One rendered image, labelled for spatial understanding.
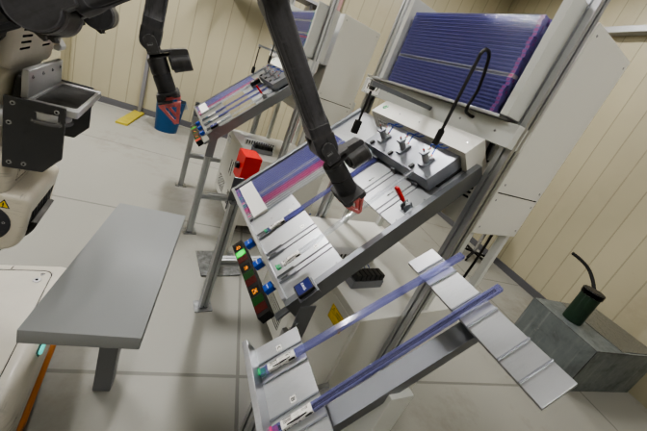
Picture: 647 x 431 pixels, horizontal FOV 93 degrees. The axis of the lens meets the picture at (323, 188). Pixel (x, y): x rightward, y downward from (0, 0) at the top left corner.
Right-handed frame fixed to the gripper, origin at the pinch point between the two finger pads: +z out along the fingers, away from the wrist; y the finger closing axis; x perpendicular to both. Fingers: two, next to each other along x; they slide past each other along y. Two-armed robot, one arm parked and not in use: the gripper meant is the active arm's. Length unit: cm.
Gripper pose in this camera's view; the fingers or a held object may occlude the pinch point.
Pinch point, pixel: (357, 210)
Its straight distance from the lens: 93.0
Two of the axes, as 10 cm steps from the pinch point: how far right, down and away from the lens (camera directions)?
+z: 4.0, 6.7, 6.2
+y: -4.4, -4.5, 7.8
